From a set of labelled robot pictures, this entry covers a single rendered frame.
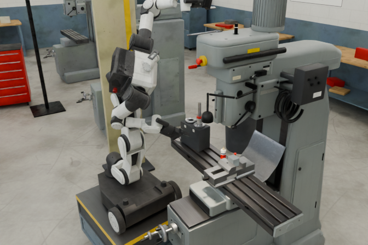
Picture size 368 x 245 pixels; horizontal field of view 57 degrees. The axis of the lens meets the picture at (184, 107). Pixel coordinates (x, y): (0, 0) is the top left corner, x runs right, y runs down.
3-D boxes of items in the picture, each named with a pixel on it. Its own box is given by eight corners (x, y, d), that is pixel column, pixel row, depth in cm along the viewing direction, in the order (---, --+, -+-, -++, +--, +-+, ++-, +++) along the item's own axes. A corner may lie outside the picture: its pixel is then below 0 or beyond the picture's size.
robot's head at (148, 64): (139, 67, 212) (144, 60, 205) (147, 58, 218) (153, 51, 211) (147, 74, 213) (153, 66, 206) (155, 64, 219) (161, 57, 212)
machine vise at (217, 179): (214, 189, 218) (215, 175, 213) (202, 178, 230) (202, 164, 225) (256, 173, 234) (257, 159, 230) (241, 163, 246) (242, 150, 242)
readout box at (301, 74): (302, 106, 193) (306, 71, 184) (289, 101, 200) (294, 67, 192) (325, 99, 202) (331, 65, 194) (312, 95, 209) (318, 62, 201)
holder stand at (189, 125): (198, 152, 260) (199, 129, 253) (180, 141, 276) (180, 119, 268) (210, 147, 268) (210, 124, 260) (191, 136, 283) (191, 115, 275)
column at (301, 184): (277, 268, 272) (302, 86, 211) (241, 232, 309) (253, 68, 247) (319, 243, 296) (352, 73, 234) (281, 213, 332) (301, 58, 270)
